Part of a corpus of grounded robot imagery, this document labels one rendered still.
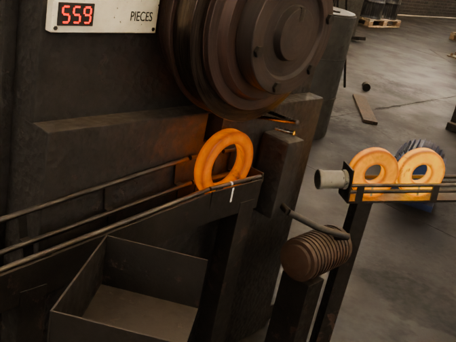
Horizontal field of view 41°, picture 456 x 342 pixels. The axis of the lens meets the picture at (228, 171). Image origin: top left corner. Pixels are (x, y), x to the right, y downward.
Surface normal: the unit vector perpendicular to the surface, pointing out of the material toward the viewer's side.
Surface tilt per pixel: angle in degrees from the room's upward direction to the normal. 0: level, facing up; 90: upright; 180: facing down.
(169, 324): 5
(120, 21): 90
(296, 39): 90
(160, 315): 5
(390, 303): 0
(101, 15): 90
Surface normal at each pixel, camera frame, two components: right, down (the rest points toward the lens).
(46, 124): 0.18, -0.91
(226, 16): -0.26, 0.22
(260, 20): 0.71, 0.39
